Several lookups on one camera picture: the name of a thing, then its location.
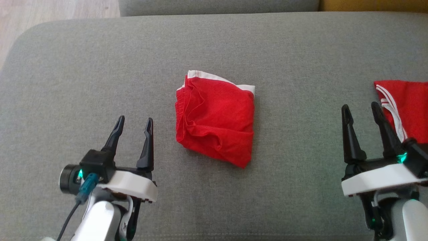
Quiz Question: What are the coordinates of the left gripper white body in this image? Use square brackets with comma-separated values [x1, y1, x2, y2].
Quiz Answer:
[97, 166, 158, 203]

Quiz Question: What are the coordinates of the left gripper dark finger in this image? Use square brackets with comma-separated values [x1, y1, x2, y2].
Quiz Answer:
[101, 115, 125, 151]
[136, 117, 154, 170]

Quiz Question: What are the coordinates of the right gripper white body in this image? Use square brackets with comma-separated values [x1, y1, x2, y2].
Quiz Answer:
[341, 156, 424, 197]

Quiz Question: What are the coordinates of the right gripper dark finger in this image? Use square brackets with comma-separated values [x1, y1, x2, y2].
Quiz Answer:
[341, 104, 367, 165]
[370, 101, 403, 160]

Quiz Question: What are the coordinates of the red Bulls 23 jersey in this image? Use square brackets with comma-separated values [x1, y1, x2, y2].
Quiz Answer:
[373, 80, 428, 144]

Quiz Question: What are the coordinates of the red shorts white trim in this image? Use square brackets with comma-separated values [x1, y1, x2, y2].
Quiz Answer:
[175, 70, 256, 169]

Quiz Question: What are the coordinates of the grey sofa seat cushion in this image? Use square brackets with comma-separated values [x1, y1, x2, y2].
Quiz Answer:
[0, 12, 428, 241]

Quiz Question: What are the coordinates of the yellow cushion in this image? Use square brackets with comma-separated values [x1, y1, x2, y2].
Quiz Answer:
[319, 0, 428, 14]

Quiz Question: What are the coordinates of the grey sofa back cushion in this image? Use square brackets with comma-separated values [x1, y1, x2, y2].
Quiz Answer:
[118, 0, 321, 17]

